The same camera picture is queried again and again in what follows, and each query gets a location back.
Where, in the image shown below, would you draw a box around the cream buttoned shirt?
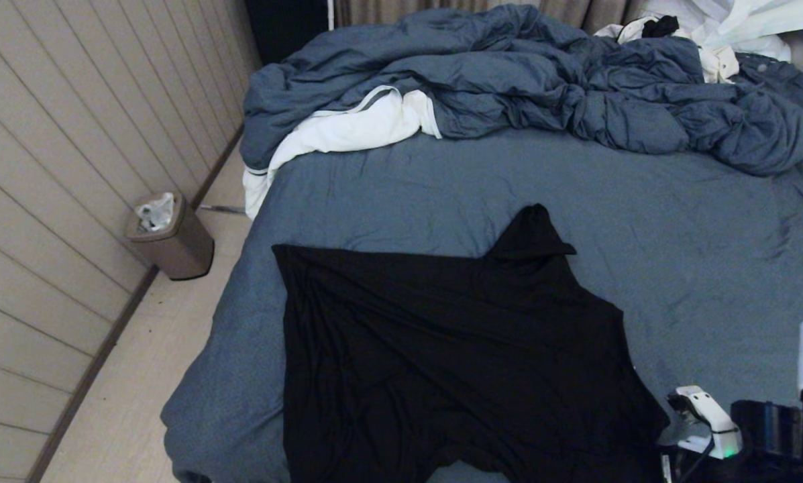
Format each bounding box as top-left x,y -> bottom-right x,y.
698,46 -> 741,85

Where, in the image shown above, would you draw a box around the small black garment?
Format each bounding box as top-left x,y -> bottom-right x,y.
641,15 -> 681,38

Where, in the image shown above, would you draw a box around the dark cabinet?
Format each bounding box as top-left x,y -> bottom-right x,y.
244,0 -> 329,66

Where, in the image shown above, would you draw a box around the bed with blue sheet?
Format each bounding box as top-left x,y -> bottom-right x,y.
160,126 -> 803,483

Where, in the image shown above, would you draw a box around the beige curtain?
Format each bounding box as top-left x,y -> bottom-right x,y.
334,0 -> 647,34

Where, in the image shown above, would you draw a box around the white quilt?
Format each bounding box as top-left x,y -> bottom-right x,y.
243,85 -> 442,221

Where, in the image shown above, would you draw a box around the dark blue denim garment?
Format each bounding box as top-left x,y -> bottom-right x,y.
737,52 -> 803,135

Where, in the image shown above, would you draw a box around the white crumpled garment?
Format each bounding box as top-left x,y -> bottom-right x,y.
596,0 -> 803,62

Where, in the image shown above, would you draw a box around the black t-shirt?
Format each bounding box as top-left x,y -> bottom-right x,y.
272,203 -> 672,483

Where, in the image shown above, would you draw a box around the crumpled blue duvet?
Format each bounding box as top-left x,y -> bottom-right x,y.
240,3 -> 803,176

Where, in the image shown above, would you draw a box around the brown trash bin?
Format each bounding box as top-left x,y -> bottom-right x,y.
125,193 -> 215,281

